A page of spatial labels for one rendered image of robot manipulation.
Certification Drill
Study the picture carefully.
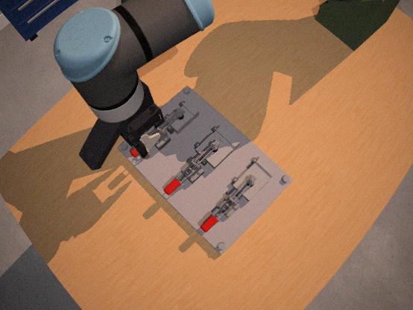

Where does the toggle clamp with red handle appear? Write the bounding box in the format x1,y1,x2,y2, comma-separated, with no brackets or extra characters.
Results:
201,176,256,232

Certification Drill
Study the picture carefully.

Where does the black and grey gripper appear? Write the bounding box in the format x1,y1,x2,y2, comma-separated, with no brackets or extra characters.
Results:
121,81,165,159

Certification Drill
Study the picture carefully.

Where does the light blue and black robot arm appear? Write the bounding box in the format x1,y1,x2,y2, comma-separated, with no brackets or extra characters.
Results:
54,0,215,170

